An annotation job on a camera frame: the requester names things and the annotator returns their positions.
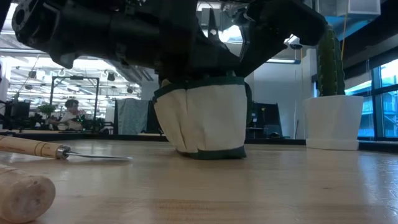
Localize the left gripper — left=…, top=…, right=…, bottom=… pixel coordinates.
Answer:
left=11, top=0, right=200, bottom=82

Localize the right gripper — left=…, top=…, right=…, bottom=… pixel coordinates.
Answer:
left=236, top=0, right=327, bottom=78

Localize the cream green-trimmed gardening bag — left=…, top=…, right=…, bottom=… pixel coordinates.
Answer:
left=152, top=76, right=253, bottom=161

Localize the narrow trowel wooden handle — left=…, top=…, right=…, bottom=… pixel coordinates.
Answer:
left=0, top=134, right=134, bottom=162

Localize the wide trowel wooden handle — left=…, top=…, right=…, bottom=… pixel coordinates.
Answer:
left=0, top=164, right=57, bottom=224

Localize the long ceiling light tube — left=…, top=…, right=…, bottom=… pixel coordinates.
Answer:
left=266, top=57, right=302, bottom=65

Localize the black monitor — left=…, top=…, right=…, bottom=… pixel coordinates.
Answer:
left=250, top=101, right=283, bottom=140

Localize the green cactus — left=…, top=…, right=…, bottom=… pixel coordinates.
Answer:
left=316, top=26, right=346, bottom=97

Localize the grey curtain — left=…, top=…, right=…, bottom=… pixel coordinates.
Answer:
left=115, top=98, right=150, bottom=135

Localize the person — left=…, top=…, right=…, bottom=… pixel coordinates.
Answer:
left=48, top=98, right=86, bottom=131

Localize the white hexagonal plant pot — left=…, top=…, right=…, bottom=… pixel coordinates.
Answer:
left=303, top=95, right=364, bottom=152

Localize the green leafy plant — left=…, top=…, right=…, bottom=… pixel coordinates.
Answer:
left=37, top=104, right=58, bottom=125

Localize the white ceiling unit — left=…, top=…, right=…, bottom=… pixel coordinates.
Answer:
left=347, top=0, right=382, bottom=16

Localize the black workstation equipment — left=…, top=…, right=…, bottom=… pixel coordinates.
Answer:
left=0, top=98, right=32, bottom=131

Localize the black-framed window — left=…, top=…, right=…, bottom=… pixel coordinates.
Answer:
left=343, top=57, right=398, bottom=141

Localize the yellow hanging cable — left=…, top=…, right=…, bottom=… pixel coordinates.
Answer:
left=341, top=12, right=348, bottom=60

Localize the black aluminium table frame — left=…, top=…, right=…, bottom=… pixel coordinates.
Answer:
left=0, top=129, right=398, bottom=154

